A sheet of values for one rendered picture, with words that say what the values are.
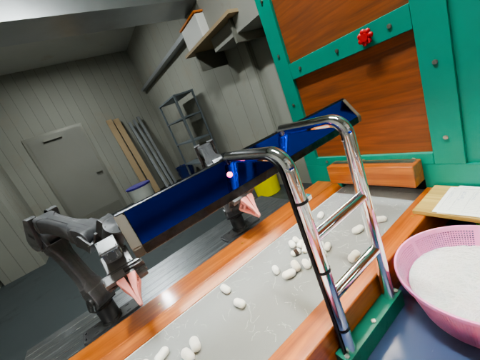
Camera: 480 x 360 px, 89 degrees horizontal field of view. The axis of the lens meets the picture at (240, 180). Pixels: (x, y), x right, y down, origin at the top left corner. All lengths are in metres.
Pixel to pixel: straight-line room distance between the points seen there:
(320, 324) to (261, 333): 0.13
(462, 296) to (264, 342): 0.38
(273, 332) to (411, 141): 0.66
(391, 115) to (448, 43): 0.22
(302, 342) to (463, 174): 0.62
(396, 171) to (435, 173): 0.10
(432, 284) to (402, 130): 0.46
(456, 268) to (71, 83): 6.83
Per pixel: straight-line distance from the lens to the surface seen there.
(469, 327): 0.58
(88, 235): 0.78
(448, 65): 0.82
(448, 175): 0.91
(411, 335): 0.65
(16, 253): 5.46
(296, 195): 0.37
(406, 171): 0.87
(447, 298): 0.64
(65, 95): 6.83
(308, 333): 0.56
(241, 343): 0.63
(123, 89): 6.97
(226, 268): 0.81
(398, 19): 0.85
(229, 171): 0.47
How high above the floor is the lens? 1.19
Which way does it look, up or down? 16 degrees down
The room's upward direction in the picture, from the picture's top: 22 degrees counter-clockwise
